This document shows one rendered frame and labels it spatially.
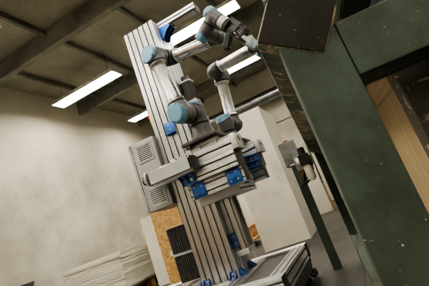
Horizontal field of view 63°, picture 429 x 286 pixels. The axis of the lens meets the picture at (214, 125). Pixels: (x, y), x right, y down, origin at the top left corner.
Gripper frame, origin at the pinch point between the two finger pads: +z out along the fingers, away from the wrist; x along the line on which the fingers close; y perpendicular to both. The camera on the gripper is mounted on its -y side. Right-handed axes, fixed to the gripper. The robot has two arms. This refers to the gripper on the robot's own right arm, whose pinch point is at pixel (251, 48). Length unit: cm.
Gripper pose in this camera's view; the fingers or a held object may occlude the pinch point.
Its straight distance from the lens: 184.1
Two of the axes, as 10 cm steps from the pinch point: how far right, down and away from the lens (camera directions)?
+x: 3.8, 1.1, 9.2
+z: 6.9, 6.2, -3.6
